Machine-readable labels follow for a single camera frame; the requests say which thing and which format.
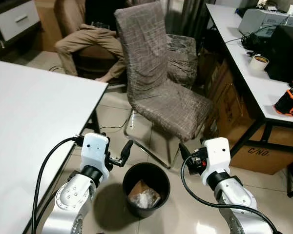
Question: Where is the black round rubbish bin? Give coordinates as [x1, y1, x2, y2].
[122, 162, 171, 218]

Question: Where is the brown cardboard scrap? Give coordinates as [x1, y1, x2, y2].
[128, 180, 155, 198]

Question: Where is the crumpled clear plastic wrap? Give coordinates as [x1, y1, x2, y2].
[131, 189, 162, 209]

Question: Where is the large brown cardboard box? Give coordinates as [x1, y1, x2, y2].
[204, 53, 293, 176]

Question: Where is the white table with black legs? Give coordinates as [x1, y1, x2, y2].
[0, 59, 108, 234]

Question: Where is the brown checked covered chair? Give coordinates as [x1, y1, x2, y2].
[114, 1, 213, 169]

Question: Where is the grey patterned covered chair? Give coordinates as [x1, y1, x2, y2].
[166, 34, 199, 89]

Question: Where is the seated person in khaki trousers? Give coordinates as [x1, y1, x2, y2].
[55, 0, 132, 83]

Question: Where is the orange and black tool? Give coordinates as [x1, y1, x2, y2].
[274, 88, 293, 117]

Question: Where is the white tape roll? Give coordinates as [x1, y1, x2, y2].
[249, 55, 270, 73]

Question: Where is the grey curtain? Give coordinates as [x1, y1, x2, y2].
[161, 0, 211, 38]

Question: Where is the black computer box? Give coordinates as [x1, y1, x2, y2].
[265, 25, 293, 84]

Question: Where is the white drawer cabinet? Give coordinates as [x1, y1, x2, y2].
[0, 0, 41, 49]

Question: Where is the grey printer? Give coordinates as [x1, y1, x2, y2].
[238, 8, 293, 40]

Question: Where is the thin black floor cable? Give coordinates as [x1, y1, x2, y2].
[99, 116, 133, 136]

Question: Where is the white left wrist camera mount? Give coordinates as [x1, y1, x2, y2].
[81, 132, 111, 172]

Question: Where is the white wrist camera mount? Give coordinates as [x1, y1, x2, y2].
[201, 137, 231, 176]
[81, 132, 111, 172]

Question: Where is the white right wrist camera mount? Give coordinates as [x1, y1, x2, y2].
[201, 137, 231, 176]

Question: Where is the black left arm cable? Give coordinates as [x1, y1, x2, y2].
[32, 136, 84, 234]

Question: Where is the white desk with black frame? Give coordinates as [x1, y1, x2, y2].
[206, 4, 293, 157]

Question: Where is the black cable bundle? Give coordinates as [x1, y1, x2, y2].
[241, 31, 272, 52]

